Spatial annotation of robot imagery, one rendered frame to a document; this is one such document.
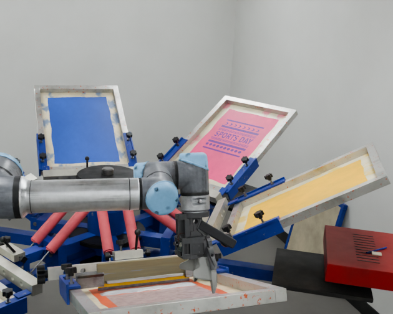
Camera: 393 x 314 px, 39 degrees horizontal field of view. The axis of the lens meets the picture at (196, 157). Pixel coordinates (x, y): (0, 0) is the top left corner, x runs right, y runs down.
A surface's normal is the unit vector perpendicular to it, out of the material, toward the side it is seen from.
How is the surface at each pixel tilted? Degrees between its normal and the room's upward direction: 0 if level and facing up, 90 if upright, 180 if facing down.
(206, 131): 32
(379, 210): 90
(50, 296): 0
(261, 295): 68
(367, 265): 0
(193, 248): 73
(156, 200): 90
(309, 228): 79
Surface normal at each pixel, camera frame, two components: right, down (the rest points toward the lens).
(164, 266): 0.32, -0.11
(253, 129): -0.30, -0.72
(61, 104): 0.22, -0.66
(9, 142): 0.32, 0.28
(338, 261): 0.06, -0.96
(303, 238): -0.92, -0.14
